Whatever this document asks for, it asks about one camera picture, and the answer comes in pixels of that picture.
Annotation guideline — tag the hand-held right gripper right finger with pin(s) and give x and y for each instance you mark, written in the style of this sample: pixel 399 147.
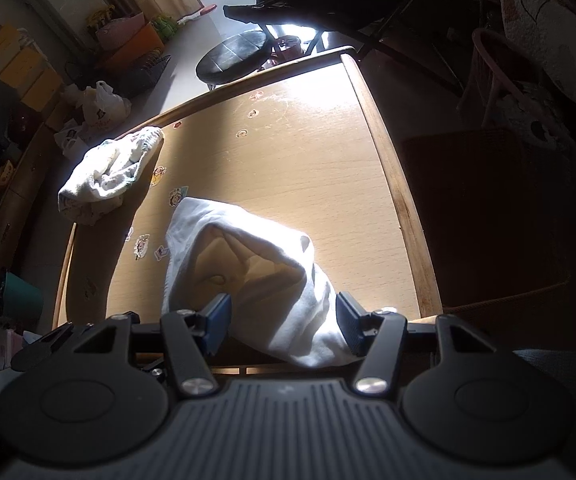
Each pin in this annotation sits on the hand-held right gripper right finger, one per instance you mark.
pixel 348 321

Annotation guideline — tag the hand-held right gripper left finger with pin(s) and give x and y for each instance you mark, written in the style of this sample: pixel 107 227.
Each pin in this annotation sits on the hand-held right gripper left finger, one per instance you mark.
pixel 219 320

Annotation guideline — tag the white garment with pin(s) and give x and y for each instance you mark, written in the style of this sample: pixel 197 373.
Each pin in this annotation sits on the white garment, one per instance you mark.
pixel 308 305

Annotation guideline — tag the patterned light cloth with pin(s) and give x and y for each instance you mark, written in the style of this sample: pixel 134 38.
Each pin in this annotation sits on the patterned light cloth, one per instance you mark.
pixel 112 170

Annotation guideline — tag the teal container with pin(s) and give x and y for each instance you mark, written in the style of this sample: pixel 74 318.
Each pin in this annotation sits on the teal container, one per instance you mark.
pixel 22 300

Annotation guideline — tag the person's right leg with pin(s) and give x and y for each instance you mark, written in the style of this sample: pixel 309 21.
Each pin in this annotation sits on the person's right leg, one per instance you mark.
pixel 568 385

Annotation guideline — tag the white plastic bag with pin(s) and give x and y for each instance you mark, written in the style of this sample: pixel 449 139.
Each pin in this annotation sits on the white plastic bag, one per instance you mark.
pixel 100 105
pixel 70 137

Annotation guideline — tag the wooden low cabinet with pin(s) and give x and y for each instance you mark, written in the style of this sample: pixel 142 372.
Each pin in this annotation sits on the wooden low cabinet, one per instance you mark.
pixel 22 180

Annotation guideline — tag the black round stool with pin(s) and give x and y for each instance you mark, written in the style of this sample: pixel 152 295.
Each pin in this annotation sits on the black round stool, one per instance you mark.
pixel 235 55

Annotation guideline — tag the orange basket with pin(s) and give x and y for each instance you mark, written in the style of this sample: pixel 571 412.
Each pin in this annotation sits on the orange basket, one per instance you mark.
pixel 137 45

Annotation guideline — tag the pink chair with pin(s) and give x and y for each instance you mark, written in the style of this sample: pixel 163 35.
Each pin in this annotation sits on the pink chair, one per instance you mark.
pixel 488 55

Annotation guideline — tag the stack of cardboard boxes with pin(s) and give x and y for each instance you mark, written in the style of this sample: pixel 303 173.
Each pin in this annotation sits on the stack of cardboard boxes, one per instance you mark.
pixel 17 60

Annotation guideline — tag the heart print quilt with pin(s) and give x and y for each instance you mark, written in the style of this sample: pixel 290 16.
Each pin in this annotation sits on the heart print quilt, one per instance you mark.
pixel 543 20

